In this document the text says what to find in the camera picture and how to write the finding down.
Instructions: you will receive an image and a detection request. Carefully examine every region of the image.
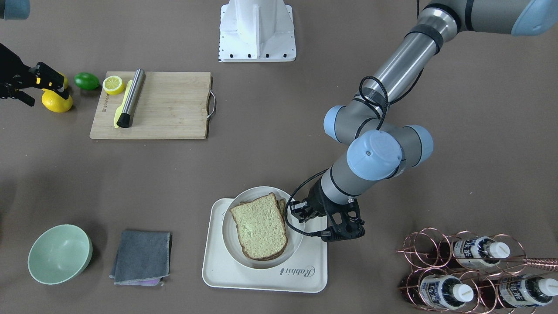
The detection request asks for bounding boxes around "copper wire bottle rack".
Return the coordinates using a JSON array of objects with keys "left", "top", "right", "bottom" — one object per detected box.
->
[{"left": 400, "top": 227, "right": 557, "bottom": 314}]

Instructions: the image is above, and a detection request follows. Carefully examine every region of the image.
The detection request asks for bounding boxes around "tea bottle back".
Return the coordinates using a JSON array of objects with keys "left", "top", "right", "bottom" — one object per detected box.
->
[{"left": 480, "top": 274, "right": 558, "bottom": 309}]

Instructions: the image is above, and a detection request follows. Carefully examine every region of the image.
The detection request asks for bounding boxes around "steel muddler bar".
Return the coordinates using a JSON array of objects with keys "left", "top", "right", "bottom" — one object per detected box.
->
[{"left": 118, "top": 68, "right": 146, "bottom": 128}]

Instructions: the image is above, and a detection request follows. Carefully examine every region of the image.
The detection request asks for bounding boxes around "cream rabbit tray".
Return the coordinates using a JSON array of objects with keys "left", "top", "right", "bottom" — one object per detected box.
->
[{"left": 202, "top": 198, "right": 328, "bottom": 294}]

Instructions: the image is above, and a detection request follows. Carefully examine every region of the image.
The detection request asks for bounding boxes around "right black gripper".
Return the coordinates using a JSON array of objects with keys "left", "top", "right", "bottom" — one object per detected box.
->
[{"left": 0, "top": 44, "right": 70, "bottom": 107}]

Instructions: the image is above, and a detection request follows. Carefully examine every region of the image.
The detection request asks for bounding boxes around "yellow lemon near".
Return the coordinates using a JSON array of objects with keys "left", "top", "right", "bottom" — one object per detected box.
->
[{"left": 41, "top": 89, "right": 73, "bottom": 113}]

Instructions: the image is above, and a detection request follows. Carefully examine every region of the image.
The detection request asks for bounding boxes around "tea bottle front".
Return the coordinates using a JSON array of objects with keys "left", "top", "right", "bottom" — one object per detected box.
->
[{"left": 428, "top": 236, "right": 510, "bottom": 270}]

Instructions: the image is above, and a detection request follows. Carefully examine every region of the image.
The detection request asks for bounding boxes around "tea bottle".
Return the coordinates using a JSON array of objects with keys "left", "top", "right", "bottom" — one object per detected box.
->
[
  {"left": 398, "top": 273, "right": 474, "bottom": 310},
  {"left": 428, "top": 236, "right": 510, "bottom": 270},
  {"left": 480, "top": 274, "right": 558, "bottom": 309}
]

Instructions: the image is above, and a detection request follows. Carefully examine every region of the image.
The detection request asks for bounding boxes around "green lime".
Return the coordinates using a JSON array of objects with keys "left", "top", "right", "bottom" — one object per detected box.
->
[{"left": 74, "top": 72, "right": 100, "bottom": 91}]

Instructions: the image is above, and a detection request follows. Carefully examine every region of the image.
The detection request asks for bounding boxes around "wooden cutting board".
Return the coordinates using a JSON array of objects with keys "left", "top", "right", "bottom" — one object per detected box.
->
[{"left": 90, "top": 72, "right": 212, "bottom": 140}]

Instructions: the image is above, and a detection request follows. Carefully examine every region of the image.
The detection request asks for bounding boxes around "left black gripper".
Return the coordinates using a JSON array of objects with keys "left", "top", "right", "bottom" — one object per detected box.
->
[{"left": 289, "top": 178, "right": 336, "bottom": 222}]

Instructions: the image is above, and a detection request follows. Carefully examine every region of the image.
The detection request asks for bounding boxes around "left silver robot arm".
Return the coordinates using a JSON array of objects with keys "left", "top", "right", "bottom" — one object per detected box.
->
[{"left": 288, "top": 0, "right": 557, "bottom": 223}]

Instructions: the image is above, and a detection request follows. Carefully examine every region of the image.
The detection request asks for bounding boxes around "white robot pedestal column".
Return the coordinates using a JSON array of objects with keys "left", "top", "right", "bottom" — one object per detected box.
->
[{"left": 218, "top": 0, "right": 297, "bottom": 62}]

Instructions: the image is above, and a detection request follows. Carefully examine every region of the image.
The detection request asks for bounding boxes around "tea bottle middle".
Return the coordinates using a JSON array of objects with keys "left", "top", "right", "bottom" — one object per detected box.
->
[{"left": 398, "top": 273, "right": 474, "bottom": 310}]

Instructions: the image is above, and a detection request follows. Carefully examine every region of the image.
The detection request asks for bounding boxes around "half lemon slice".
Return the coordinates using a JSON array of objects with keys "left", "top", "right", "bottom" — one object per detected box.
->
[{"left": 102, "top": 75, "right": 126, "bottom": 95}]

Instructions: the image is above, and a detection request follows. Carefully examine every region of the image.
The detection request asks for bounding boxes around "grey folded cloth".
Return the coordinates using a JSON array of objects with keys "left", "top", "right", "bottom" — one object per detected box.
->
[{"left": 109, "top": 230, "right": 173, "bottom": 287}]

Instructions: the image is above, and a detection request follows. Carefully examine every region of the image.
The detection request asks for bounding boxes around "yellow plastic knife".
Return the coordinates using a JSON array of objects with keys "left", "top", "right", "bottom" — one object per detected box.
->
[{"left": 113, "top": 80, "right": 133, "bottom": 129}]

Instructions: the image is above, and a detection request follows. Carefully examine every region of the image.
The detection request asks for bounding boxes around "white round plate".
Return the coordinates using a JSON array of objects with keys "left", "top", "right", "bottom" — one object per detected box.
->
[{"left": 222, "top": 186, "right": 304, "bottom": 270}]

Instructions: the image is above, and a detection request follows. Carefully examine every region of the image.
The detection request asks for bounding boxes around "mint green bowl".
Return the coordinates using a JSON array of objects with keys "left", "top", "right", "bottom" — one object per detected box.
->
[{"left": 27, "top": 224, "right": 92, "bottom": 285}]

